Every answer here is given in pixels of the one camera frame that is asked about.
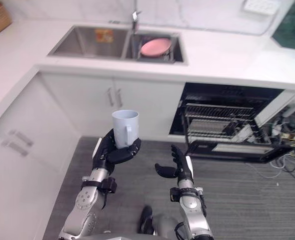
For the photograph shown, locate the stainless steel double sink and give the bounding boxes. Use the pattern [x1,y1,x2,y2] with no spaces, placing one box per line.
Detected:
[46,24,189,67]

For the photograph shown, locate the dark green window pane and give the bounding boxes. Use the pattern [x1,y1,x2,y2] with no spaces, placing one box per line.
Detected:
[271,0,295,50]

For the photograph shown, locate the tangled floor cables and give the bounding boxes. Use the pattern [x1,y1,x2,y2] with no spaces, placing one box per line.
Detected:
[264,109,295,173]

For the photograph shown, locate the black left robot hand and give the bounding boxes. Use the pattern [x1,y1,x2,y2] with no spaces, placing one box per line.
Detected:
[92,128,142,174]

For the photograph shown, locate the white corner cabinet door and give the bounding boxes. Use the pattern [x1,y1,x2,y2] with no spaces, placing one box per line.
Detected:
[0,72,83,240]

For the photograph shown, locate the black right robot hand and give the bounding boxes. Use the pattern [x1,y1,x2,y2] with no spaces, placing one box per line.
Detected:
[154,144,195,181]

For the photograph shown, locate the robot dark foot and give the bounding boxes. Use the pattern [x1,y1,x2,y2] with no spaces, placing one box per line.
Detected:
[138,205,154,235]

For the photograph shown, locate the pale blue plastic cup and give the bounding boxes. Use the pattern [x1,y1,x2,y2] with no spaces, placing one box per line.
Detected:
[111,109,140,149]

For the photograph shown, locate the chrome sink faucet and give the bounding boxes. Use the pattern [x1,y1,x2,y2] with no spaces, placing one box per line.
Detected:
[130,0,142,35]

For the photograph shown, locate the black dishwasher door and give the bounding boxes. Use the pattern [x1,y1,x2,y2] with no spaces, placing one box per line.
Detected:
[186,139,295,164]

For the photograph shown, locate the robot silver leg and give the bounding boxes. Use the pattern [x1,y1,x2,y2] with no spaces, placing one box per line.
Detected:
[151,213,186,238]

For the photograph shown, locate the open black dishwasher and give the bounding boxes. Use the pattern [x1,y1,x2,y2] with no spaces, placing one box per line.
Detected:
[168,82,286,151]

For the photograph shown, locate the dishwasher wire rack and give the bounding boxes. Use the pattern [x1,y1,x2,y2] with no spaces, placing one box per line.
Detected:
[182,101,273,146]

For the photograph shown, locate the black sink dish rack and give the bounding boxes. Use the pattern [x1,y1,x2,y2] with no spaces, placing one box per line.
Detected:
[136,34,178,63]

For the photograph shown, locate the orange sticker in sink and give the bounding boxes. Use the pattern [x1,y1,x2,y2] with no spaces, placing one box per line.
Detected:
[94,28,114,42]

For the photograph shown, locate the white wall power strip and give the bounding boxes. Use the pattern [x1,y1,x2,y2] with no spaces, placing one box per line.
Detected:
[242,0,281,16]

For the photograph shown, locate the pink plate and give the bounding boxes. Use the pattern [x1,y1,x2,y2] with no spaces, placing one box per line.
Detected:
[140,37,173,57]

